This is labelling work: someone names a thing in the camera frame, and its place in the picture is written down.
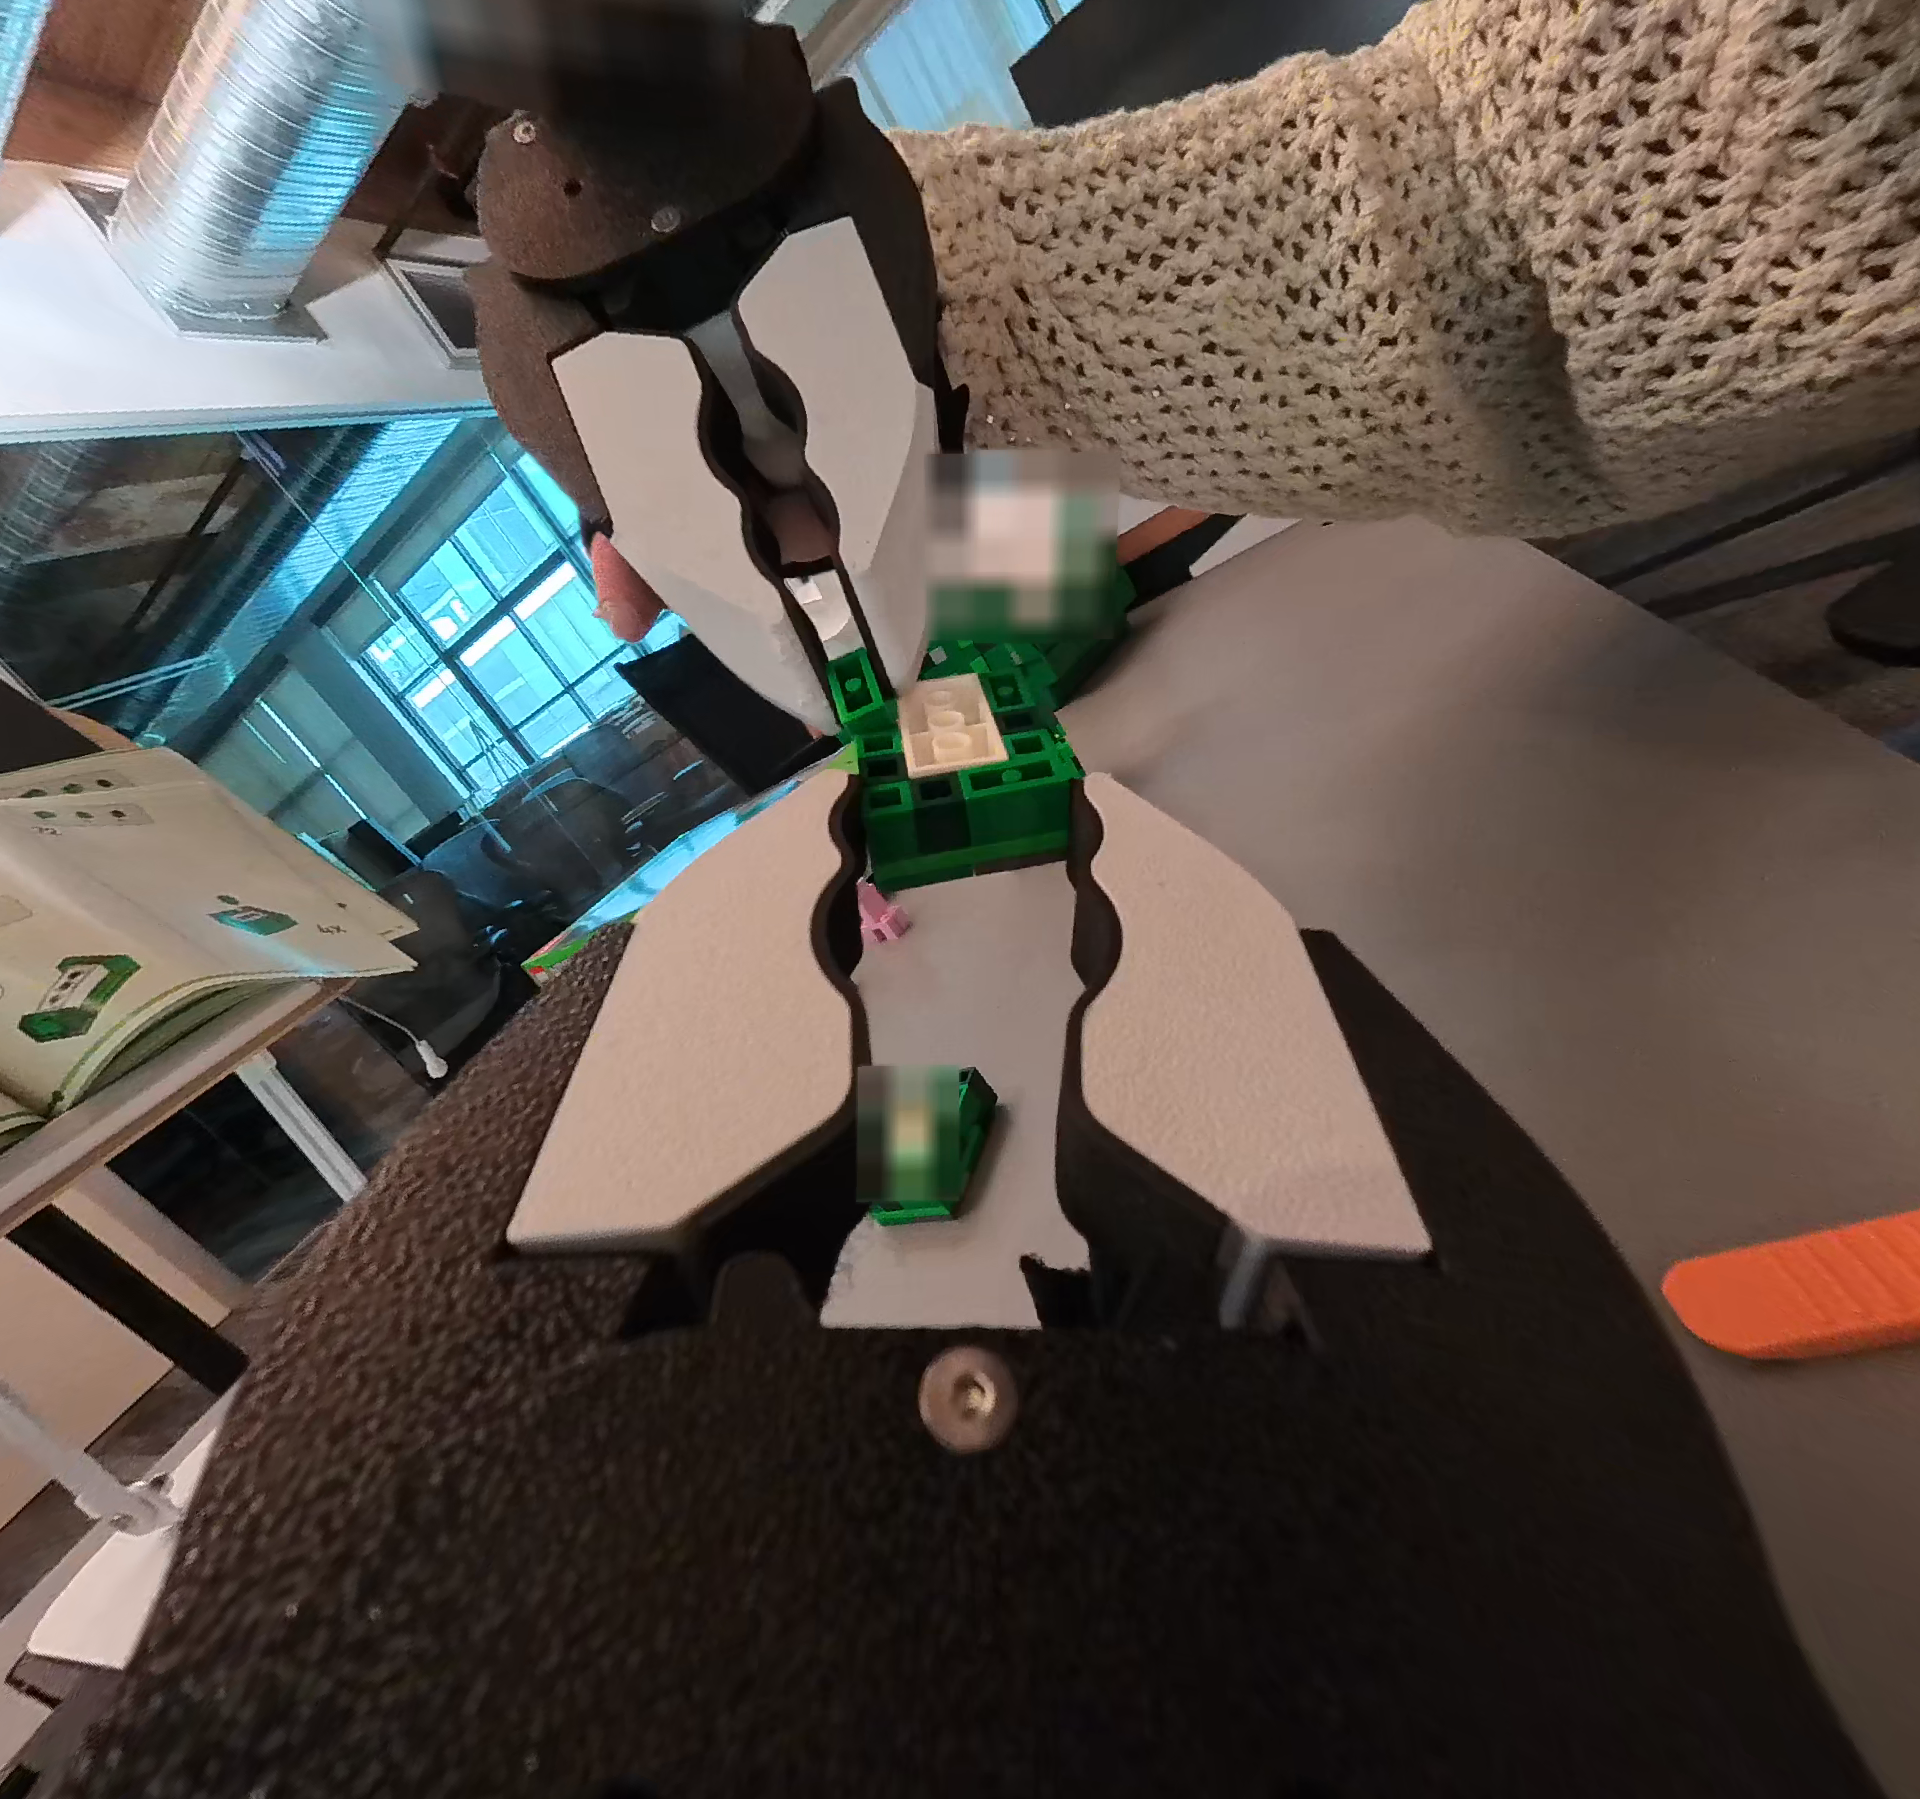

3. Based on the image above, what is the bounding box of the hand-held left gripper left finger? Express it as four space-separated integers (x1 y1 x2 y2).
507 767 880 1328

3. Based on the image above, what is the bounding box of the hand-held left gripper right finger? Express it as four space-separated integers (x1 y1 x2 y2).
1058 771 1433 1328

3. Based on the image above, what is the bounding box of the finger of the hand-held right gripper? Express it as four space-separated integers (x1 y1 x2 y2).
737 217 942 703
552 332 838 739

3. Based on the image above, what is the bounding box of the green lego foot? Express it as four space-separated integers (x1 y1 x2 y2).
847 674 1088 889
858 1063 1001 1225

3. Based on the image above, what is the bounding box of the small bright green lego brick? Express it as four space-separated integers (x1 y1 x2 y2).
830 648 906 739

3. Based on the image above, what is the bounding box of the person's right forearm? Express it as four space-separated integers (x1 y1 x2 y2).
886 0 1920 545

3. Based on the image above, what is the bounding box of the tall green pixelated lego tower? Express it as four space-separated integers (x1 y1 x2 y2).
919 583 1135 722

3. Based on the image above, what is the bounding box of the open lego instruction booklet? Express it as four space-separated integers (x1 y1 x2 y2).
0 750 421 1156

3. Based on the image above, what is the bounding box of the person's right hand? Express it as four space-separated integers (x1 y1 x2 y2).
589 531 664 643

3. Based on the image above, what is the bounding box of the black high-back office chair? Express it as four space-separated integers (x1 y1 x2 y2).
615 629 850 804

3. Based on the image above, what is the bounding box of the row of dark office chairs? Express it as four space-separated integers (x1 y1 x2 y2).
344 718 753 1020

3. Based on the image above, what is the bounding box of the large black monitor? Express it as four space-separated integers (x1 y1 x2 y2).
1007 0 1503 128

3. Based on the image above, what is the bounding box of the orange brick separator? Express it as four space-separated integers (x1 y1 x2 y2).
1663 1214 1920 1363

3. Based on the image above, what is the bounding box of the white book stand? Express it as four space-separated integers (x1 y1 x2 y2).
0 981 370 1673

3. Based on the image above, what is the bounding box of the white cord pull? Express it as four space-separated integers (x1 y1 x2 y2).
359 995 453 1081

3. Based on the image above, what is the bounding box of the silver ventilation duct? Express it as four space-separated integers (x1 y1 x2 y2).
109 0 395 339

